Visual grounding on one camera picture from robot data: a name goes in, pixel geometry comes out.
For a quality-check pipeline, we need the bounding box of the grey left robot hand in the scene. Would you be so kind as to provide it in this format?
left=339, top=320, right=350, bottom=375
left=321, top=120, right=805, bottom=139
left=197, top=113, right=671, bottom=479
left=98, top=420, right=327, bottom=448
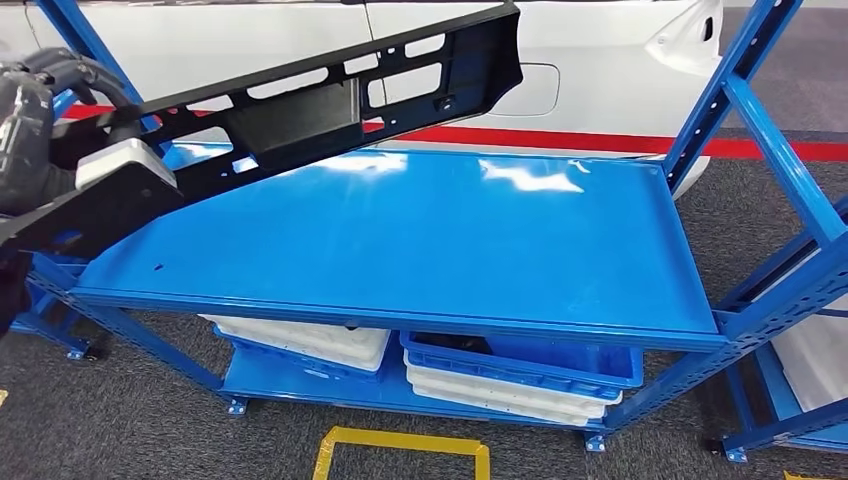
left=0, top=47, right=144, bottom=217

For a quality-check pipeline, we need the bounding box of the long black plastic part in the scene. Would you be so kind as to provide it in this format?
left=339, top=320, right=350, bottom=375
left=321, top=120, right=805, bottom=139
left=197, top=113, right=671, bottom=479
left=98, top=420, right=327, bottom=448
left=49, top=0, right=525, bottom=208

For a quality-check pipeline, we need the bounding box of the white car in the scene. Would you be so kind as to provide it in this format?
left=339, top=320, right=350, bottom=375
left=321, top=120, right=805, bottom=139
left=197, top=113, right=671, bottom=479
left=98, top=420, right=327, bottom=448
left=0, top=0, right=725, bottom=200

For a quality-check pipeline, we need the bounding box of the white plastic bin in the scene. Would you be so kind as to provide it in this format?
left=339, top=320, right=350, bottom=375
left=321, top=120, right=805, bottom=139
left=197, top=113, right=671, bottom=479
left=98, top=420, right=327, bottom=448
left=407, top=382, right=598, bottom=429
left=198, top=313, right=392, bottom=374
left=771, top=311, right=848, bottom=413
left=404, top=351, right=624, bottom=420

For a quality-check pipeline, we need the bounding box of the blue plastic bin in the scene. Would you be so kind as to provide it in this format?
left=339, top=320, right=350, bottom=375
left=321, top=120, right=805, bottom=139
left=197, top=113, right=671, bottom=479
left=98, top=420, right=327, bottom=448
left=399, top=329, right=645, bottom=402
left=211, top=326, right=387, bottom=386

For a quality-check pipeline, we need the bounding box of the yellow floor tape square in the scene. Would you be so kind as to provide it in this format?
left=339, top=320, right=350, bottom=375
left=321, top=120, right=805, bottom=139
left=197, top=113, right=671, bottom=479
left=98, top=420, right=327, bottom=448
left=311, top=425, right=492, bottom=480

